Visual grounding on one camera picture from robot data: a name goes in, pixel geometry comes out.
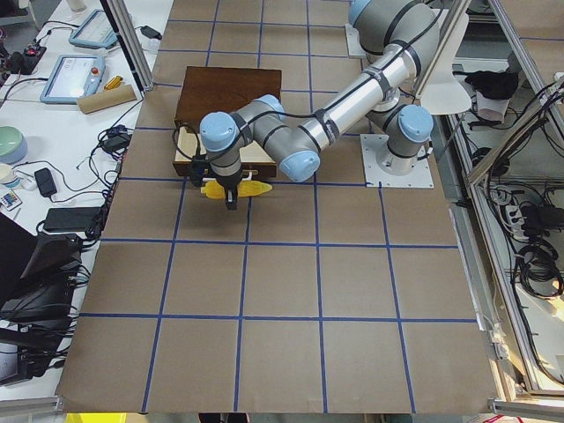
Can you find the black rectangular power brick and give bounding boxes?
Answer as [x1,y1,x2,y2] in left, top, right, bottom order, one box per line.
[43,207,100,233]

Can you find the aluminium extrusion post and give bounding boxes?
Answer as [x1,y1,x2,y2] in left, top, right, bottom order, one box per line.
[100,0,154,93]

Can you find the cardboard tube roll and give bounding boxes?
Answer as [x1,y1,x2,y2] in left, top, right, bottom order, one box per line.
[77,85,137,115]

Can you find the yellow toy corn cob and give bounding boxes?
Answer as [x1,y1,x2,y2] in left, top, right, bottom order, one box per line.
[200,180,272,200]

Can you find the blue teach pendant far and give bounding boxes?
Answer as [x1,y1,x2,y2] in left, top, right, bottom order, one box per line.
[69,9,118,49]

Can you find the wooden drawer with white handle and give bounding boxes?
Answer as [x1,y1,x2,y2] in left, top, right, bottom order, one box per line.
[171,121,278,182]

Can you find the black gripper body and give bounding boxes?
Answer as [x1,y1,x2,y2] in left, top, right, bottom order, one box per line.
[216,169,241,198]

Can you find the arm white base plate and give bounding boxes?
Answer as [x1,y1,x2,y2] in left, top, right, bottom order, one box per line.
[360,134,434,189]
[345,24,366,59]

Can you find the blue teach pendant near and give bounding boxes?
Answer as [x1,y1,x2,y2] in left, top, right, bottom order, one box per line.
[40,55,106,104]

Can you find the blue teach pendant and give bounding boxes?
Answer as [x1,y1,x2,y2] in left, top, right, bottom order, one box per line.
[69,9,118,49]
[40,55,106,104]

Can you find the dark wooden drawer cabinet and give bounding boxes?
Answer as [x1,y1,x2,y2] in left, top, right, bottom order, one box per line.
[174,66,282,129]

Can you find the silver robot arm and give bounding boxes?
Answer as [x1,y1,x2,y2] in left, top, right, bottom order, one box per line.
[199,1,444,210]

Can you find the black smartphone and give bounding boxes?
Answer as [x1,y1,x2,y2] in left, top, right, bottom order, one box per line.
[34,167,57,198]

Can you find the white chair back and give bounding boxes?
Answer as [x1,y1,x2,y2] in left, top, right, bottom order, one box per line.
[414,0,471,115]

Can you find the black cloth pile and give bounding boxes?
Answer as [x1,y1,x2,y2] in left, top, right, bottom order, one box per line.
[464,70,518,100]

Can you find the green round bowl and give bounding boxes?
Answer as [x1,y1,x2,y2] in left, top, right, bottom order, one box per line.
[0,126,28,164]

